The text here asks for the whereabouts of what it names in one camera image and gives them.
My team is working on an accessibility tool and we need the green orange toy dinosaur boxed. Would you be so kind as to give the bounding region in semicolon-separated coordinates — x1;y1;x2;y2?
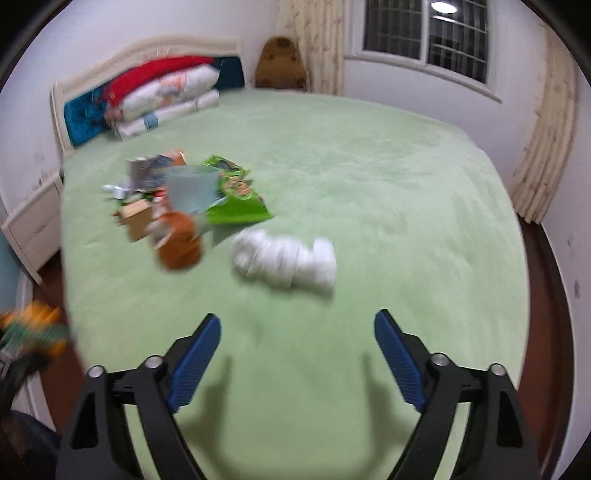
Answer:
1;300;71;358

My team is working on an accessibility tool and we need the small wooden box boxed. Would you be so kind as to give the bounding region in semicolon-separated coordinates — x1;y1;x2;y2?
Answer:
116;199;152;242

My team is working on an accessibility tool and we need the torn silver blue snack bag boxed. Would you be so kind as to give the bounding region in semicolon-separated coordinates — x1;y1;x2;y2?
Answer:
127;149;185;192

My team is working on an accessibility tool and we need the white tissue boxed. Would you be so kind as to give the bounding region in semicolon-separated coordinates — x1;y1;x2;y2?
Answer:
231;229;301;288

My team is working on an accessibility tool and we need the white paper roll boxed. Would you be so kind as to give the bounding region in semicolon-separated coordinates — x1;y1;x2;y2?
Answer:
293;238;338;293

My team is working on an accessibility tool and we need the light blue plastic cup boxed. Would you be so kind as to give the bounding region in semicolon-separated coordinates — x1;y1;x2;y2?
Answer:
165;165;221;214

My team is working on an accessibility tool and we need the green snack bag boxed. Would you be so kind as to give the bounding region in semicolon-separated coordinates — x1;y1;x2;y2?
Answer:
202;155;273;225

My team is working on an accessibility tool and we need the red white snack wrapper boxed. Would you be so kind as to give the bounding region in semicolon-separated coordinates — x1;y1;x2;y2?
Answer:
152;188;167;205

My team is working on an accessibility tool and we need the cream bedside nightstand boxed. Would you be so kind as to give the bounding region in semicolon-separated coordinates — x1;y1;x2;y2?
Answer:
2;172;63;285

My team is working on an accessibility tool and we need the cream blue bed headboard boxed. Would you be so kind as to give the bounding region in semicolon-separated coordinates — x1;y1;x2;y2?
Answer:
50;34;242;158

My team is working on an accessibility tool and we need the lower floral folded quilt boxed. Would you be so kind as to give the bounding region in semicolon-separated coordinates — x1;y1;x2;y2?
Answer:
113;89;221;140

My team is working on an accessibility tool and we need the right floral curtain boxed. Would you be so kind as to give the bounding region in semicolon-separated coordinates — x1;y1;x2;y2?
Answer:
509;28;578;224

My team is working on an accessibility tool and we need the floral curtain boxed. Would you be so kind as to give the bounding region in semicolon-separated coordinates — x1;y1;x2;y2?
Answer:
276;0;346;96
509;28;578;224

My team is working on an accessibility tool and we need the green bed blanket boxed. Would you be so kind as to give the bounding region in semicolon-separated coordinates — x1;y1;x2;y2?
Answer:
62;90;529;479

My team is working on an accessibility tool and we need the red folded blanket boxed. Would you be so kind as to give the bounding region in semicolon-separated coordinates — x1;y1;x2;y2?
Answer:
102;55;213;107

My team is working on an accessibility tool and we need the brown plush bear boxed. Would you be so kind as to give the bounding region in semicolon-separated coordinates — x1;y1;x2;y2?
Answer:
254;36;308;90

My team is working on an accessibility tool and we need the barred window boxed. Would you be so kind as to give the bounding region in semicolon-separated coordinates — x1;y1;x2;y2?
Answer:
344;1;501;102

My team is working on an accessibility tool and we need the left floral curtain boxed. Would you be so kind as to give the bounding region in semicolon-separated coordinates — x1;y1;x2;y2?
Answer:
276;0;346;96

